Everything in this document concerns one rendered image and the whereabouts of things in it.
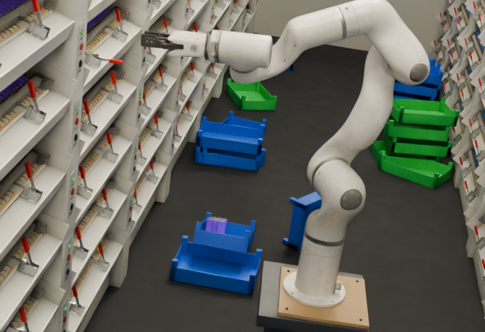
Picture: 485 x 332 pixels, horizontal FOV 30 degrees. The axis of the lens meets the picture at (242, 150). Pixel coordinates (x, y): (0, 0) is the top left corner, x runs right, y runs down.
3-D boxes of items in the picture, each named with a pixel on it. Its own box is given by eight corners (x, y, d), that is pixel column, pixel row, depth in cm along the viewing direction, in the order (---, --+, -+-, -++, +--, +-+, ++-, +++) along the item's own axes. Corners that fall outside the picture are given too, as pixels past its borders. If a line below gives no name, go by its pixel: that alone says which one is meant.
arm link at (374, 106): (314, 201, 252) (294, 176, 266) (348, 212, 257) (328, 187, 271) (399, 40, 239) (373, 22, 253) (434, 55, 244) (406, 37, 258)
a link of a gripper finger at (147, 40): (164, 50, 231) (138, 47, 231) (166, 47, 234) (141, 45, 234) (164, 38, 230) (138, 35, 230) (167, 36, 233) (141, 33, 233)
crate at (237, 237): (203, 232, 359) (206, 211, 359) (253, 240, 358) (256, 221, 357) (192, 243, 329) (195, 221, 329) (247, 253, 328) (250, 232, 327)
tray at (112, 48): (136, 40, 280) (149, 13, 276) (76, 102, 224) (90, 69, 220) (78, 11, 279) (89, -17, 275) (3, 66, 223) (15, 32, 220)
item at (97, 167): (127, 153, 294) (143, 118, 289) (68, 237, 239) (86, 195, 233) (71, 125, 294) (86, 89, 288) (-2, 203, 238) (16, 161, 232)
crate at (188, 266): (259, 268, 339) (262, 249, 335) (252, 295, 320) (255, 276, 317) (181, 253, 341) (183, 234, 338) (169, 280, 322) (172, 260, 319)
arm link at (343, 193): (335, 225, 272) (349, 153, 262) (360, 257, 256) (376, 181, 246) (298, 226, 268) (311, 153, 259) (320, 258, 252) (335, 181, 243)
